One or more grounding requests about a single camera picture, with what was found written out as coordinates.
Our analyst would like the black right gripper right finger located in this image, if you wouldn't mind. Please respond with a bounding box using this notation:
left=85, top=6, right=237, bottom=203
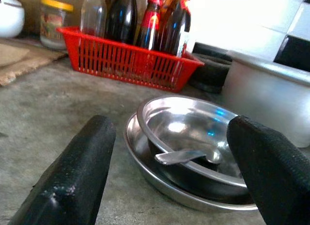
left=226, top=115, right=310, bottom=225

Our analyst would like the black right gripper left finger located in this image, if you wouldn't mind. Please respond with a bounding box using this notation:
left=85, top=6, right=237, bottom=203
left=8, top=114, right=117, bottom=225

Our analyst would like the stainless steel bowl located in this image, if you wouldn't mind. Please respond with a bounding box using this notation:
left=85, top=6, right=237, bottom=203
left=136, top=96, right=254, bottom=206

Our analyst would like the stainless steel plate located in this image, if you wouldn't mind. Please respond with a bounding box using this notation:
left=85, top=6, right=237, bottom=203
left=124, top=112, right=258, bottom=213

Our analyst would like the white plastic tub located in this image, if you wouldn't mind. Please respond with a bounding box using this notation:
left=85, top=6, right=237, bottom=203
left=222, top=50, right=310, bottom=148

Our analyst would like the stainless steel spoon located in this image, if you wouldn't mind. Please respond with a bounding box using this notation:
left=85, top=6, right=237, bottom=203
left=155, top=147, right=223, bottom=165

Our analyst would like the red plastic slotted basket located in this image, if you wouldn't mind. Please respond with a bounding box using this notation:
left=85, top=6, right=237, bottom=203
left=56, top=26, right=205, bottom=94

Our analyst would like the black round container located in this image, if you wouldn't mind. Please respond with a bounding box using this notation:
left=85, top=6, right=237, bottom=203
left=188, top=42, right=233, bottom=94

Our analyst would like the brown cardboard sheet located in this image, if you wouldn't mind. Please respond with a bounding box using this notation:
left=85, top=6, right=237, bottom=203
left=0, top=38, right=68, bottom=87

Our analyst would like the glass jar with yellow lid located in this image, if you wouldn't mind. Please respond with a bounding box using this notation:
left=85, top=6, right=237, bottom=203
left=40, top=0, right=74, bottom=50

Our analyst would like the clear glass bottle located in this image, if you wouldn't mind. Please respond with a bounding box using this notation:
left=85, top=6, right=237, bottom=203
left=79, top=0, right=108, bottom=38

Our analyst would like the dark glass bottle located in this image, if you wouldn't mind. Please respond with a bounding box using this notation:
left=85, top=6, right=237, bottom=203
left=105, top=0, right=139, bottom=45

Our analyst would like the red label sauce bottle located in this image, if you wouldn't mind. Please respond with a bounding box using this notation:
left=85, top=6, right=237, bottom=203
left=135, top=0, right=162, bottom=51

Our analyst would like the white round pot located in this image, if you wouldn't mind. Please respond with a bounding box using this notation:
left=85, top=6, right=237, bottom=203
left=0, top=0, right=25, bottom=39

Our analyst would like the dark bottle with red cap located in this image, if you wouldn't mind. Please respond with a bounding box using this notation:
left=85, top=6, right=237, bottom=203
left=166, top=0, right=192, bottom=58

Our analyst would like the amber sauce bottle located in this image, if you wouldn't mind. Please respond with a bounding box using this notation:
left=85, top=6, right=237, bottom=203
left=159, top=0, right=182, bottom=51

